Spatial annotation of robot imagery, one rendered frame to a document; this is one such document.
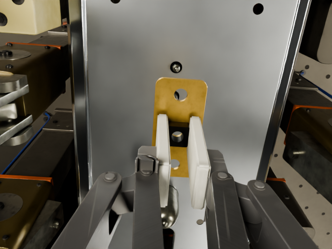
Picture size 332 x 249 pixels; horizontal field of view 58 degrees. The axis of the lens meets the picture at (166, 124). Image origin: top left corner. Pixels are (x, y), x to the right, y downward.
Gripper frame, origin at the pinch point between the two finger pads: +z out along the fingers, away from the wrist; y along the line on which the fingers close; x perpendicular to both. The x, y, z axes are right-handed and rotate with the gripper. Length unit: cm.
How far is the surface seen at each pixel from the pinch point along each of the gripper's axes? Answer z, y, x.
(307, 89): 29.5, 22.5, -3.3
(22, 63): 9.7, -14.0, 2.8
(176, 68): 11.3, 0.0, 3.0
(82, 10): 11.8, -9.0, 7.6
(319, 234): 42, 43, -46
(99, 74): 12.0, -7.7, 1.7
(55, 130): 32.3, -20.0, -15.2
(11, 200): 12.0, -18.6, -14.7
